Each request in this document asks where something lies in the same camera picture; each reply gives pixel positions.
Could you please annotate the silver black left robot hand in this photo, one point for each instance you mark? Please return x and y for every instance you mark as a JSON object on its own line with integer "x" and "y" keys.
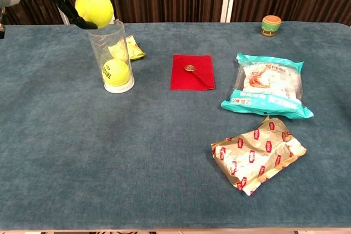
{"x": 65, "y": 1}

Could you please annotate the yellow tennis ball black print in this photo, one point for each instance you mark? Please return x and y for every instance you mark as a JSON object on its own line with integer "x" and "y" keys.
{"x": 116, "y": 73}

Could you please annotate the yellow green snack packet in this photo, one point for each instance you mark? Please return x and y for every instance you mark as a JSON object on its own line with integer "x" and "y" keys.
{"x": 136, "y": 50}

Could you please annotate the clear plastic ball tube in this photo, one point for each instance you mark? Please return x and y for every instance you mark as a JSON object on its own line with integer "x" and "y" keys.
{"x": 120, "y": 87}

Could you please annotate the red envelope gold seal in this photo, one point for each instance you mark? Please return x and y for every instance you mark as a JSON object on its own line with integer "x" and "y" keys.
{"x": 192, "y": 77}

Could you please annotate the teal velvet table cloth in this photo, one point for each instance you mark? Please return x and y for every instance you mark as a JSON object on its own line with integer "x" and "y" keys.
{"x": 164, "y": 162}

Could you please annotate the small green orange cup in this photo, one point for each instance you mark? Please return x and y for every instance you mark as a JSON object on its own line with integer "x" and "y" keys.
{"x": 271, "y": 27}

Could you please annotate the teal clear snack bag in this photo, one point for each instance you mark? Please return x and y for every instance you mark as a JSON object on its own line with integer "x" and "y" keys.
{"x": 268, "y": 80}

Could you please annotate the gold red-logo tea packet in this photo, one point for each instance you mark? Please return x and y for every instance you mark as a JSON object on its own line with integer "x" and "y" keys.
{"x": 255, "y": 157}

